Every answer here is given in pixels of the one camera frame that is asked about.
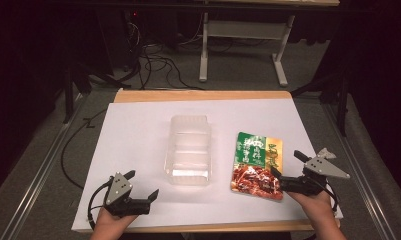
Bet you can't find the crumpled clear wrapper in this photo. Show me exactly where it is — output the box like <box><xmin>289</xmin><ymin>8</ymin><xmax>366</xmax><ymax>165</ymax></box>
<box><xmin>316</xmin><ymin>147</ymin><xmax>338</xmax><ymax>161</ymax></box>

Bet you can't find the white desk frame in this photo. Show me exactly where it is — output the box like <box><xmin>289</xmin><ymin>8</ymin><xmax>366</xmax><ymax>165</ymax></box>
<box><xmin>198</xmin><ymin>0</ymin><xmax>341</xmax><ymax>89</ymax></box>

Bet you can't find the person's left hand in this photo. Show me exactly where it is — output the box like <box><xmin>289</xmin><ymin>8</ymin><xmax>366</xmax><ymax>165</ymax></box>
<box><xmin>95</xmin><ymin>207</ymin><xmax>140</xmax><ymax>233</ymax></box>

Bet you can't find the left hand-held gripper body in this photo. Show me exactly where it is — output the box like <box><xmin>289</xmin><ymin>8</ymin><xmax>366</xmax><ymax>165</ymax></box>
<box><xmin>102</xmin><ymin>171</ymin><xmax>152</xmax><ymax>219</ymax></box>

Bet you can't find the clear plastic container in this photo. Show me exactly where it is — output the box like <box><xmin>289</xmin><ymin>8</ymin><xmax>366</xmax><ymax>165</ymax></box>
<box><xmin>164</xmin><ymin>114</ymin><xmax>212</xmax><ymax>187</ymax></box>

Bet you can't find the green and red food packet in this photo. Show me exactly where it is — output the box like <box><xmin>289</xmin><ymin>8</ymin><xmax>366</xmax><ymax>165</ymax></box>
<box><xmin>230</xmin><ymin>131</ymin><xmax>285</xmax><ymax>202</ymax></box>

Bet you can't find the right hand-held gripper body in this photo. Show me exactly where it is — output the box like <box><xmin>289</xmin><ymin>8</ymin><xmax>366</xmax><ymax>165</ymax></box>
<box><xmin>279</xmin><ymin>155</ymin><xmax>351</xmax><ymax>197</ymax></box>

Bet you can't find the black metal stand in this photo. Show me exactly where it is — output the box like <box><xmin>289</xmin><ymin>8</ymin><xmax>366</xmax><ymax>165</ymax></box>
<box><xmin>62</xmin><ymin>62</ymin><xmax>123</xmax><ymax>125</ymax></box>

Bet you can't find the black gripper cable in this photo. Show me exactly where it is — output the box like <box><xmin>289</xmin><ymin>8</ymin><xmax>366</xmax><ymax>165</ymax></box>
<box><xmin>321</xmin><ymin>184</ymin><xmax>339</xmax><ymax>213</ymax></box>
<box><xmin>86</xmin><ymin>181</ymin><xmax>114</xmax><ymax>232</ymax></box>

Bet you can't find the metal floor rail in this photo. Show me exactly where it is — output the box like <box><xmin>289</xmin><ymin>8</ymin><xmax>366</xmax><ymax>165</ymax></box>
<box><xmin>0</xmin><ymin>92</ymin><xmax>86</xmax><ymax>240</ymax></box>
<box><xmin>320</xmin><ymin>99</ymin><xmax>398</xmax><ymax>240</ymax></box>

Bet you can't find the wooden table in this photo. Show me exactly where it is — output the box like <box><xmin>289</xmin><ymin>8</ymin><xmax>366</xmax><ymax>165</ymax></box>
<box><xmin>71</xmin><ymin>87</ymin><xmax>344</xmax><ymax>234</ymax></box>

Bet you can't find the white paper sheet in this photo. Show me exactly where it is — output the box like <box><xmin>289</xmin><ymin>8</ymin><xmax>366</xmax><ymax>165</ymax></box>
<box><xmin>71</xmin><ymin>98</ymin><xmax>344</xmax><ymax>232</ymax></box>

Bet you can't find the person's right hand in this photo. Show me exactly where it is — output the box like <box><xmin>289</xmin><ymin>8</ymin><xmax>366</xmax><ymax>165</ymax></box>
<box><xmin>285</xmin><ymin>190</ymin><xmax>338</xmax><ymax>220</ymax></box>

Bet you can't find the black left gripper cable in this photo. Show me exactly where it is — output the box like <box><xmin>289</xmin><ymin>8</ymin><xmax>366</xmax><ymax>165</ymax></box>
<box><xmin>86</xmin><ymin>181</ymin><xmax>114</xmax><ymax>232</ymax></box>

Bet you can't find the black cable on floor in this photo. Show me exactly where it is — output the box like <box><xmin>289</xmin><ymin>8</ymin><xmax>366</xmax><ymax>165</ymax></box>
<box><xmin>60</xmin><ymin>108</ymin><xmax>108</xmax><ymax>191</ymax></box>

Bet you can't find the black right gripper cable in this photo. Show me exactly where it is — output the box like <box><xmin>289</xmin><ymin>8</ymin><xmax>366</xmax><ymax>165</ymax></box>
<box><xmin>321</xmin><ymin>184</ymin><xmax>339</xmax><ymax>213</ymax></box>

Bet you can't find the bundle of black floor cables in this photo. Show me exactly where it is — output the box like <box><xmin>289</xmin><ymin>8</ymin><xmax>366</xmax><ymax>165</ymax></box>
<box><xmin>122</xmin><ymin>12</ymin><xmax>206</xmax><ymax>92</ymax></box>

